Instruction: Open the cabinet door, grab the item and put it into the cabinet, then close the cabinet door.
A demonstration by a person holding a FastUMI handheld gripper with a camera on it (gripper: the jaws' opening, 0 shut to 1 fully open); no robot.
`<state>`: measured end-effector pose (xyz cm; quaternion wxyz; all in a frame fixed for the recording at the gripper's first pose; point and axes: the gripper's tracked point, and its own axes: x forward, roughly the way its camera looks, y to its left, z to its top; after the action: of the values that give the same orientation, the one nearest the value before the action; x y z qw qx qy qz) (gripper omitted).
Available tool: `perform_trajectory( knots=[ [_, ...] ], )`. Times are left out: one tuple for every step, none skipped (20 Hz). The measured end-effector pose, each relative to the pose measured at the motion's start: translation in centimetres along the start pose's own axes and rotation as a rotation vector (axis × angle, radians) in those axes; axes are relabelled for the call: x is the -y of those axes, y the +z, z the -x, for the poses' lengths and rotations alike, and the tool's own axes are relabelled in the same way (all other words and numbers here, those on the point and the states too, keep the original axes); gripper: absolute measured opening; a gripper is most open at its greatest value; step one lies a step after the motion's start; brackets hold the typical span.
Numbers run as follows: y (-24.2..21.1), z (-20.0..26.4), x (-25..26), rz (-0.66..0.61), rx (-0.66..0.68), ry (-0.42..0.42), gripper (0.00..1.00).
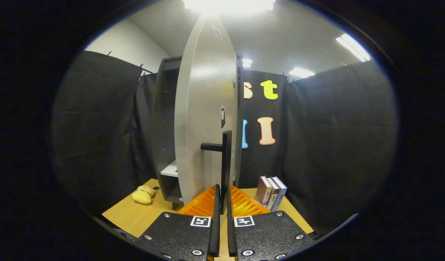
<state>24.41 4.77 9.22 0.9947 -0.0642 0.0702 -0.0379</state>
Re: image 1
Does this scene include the white spine book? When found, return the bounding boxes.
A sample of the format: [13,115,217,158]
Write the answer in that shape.
[266,177,281,211]

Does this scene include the grey blue book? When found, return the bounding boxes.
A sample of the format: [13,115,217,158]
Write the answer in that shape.
[271,177,288,212]

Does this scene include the black backdrop cloth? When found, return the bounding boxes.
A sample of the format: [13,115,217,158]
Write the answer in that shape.
[49,50,399,236]

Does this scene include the black door handle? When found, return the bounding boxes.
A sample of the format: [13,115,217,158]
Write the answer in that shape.
[201,130,233,214]

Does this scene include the long ceiling light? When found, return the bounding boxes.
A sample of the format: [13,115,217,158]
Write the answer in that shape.
[336,33,371,62]

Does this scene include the white cabinet shelf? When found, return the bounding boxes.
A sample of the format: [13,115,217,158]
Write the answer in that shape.
[160,160,178,178]

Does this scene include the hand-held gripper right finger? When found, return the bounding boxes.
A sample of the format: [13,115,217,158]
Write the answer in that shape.
[226,184,319,261]

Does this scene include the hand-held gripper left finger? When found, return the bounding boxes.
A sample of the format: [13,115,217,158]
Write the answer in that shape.
[134,184,221,261]

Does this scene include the large square ceiling light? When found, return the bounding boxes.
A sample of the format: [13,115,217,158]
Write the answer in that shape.
[182,0,276,14]

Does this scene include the dark grey cabinet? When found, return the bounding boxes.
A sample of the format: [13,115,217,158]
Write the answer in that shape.
[152,54,245,211]

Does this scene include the yellow plush toy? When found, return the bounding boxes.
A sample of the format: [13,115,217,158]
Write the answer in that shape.
[132,185,155,204]

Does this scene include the pink cover book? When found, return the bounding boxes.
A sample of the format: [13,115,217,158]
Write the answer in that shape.
[256,176,273,206]

